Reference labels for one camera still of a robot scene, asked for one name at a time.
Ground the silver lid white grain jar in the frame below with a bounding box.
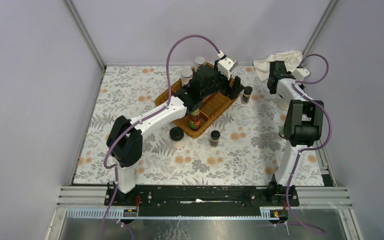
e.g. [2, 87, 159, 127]
[194, 56, 207, 73]

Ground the silver lid jar blue label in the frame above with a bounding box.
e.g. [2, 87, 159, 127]
[180, 67, 194, 87]

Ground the red sauce bottle yellow cap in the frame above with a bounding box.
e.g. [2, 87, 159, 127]
[189, 108, 201, 130]

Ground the white jar wide black lid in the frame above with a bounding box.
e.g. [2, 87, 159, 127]
[169, 126, 186, 150]

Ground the white bottle black cap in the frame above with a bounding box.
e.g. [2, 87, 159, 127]
[278, 98, 290, 111]

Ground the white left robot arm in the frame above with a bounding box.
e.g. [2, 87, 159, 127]
[104, 65, 245, 206]

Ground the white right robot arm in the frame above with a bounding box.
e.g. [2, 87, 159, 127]
[266, 60, 324, 206]

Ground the small dark pepper jar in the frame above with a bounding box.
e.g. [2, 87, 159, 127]
[241, 86, 253, 105]

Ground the white crumpled cloth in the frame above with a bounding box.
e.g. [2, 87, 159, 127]
[253, 50, 305, 83]

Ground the small pepper jar black cap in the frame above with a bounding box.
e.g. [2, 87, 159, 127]
[209, 130, 221, 148]

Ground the floral patterned table mat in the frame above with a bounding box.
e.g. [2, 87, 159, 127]
[73, 66, 286, 186]

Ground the green sauce bottle yellow cap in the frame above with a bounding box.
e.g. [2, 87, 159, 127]
[278, 127, 285, 139]

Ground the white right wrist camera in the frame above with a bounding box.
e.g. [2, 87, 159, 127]
[291, 67, 311, 82]

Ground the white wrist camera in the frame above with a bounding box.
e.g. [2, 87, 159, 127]
[216, 51, 238, 80]
[291, 67, 311, 82]

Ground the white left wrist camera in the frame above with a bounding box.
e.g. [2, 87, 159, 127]
[216, 51, 238, 80]

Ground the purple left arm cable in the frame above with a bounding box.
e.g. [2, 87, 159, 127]
[99, 34, 227, 240]

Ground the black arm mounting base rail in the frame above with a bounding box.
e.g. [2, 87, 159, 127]
[104, 182, 300, 217]

